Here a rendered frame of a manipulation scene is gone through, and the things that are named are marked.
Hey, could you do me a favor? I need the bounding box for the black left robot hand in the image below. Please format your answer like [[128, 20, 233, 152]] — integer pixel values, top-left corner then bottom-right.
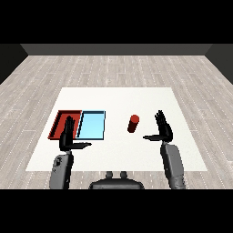
[[58, 115, 93, 153]]

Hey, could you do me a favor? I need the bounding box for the light blue shallow open box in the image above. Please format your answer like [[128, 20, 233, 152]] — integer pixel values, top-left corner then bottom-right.
[[75, 109, 106, 141]]

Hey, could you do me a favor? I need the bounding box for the dark grey robot body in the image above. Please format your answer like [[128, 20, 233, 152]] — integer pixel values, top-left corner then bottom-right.
[[88, 171, 146, 190]]

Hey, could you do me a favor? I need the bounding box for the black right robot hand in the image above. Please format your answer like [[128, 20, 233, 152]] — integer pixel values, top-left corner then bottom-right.
[[142, 109, 174, 144]]

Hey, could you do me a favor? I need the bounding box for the red shallow open box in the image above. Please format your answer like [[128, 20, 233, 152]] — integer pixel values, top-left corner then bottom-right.
[[47, 109, 84, 141]]

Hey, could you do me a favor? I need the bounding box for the red can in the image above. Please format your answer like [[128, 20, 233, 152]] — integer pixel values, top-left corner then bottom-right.
[[127, 114, 140, 134]]

